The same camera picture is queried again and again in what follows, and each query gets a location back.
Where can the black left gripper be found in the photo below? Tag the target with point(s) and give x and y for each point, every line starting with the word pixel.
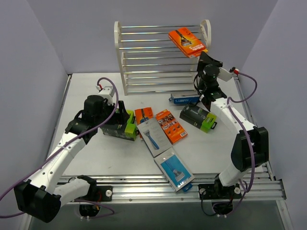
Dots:
pixel 115 115

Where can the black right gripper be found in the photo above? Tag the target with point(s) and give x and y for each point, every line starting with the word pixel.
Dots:
pixel 208 63

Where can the orange Gillette Fusion5 razor box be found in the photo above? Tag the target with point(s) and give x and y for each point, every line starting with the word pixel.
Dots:
pixel 187 42

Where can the orange Gillette styler box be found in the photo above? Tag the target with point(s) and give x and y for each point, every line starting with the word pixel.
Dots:
pixel 171 127

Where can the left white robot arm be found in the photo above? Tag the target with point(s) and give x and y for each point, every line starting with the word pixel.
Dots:
pixel 38 195

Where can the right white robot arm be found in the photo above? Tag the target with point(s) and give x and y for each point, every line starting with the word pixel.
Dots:
pixel 251 145

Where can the white chrome-bar shelf rack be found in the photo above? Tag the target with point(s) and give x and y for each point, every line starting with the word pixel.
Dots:
pixel 149 62

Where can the black green Gillette Labs carton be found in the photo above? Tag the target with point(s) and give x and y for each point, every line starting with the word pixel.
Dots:
pixel 126 131

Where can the small orange Gillette razor box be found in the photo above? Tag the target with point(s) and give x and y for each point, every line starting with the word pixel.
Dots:
pixel 143 114

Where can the grey Harry's box blue razor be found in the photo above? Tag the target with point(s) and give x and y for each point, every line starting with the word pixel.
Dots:
pixel 154 137

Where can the Harry's blade cartridge pack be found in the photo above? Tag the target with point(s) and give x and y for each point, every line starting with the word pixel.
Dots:
pixel 174 170

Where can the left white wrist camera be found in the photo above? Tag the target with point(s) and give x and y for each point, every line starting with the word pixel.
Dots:
pixel 106 92

